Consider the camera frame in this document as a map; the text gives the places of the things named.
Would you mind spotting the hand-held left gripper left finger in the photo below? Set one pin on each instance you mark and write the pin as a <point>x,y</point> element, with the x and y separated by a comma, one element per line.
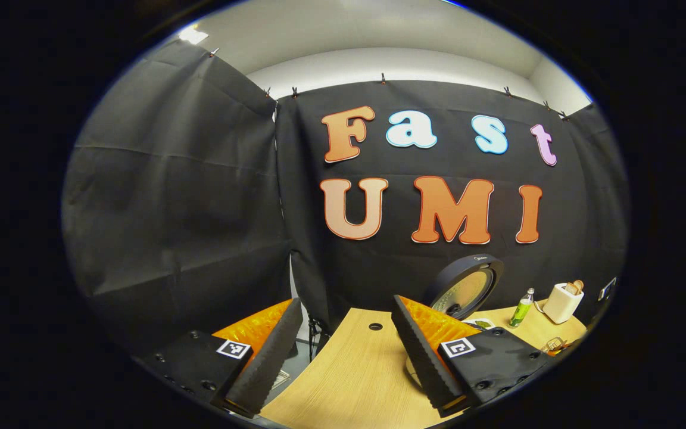
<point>271,357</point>

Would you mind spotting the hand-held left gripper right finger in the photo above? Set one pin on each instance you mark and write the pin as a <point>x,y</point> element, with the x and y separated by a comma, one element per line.
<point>423,357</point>

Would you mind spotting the grey lidded rice cooker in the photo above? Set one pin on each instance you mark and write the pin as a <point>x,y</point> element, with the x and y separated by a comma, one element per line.
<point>468,286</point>

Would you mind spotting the black tripod stand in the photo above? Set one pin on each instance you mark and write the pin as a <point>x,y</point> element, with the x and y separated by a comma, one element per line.
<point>313,336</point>

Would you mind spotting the white divided bean dish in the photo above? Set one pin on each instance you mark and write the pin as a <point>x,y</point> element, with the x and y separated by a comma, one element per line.
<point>483,324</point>

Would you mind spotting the green drink bottle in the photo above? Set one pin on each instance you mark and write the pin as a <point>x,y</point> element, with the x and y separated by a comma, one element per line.
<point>520,313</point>

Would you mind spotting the white toaster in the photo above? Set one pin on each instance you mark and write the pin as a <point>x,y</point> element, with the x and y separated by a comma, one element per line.
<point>560,305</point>

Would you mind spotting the black backdrop cloth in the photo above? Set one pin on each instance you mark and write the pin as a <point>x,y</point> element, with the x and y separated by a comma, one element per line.
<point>188,208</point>

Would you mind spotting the white and green packet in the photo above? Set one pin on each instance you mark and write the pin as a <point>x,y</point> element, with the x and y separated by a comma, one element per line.
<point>608,289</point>

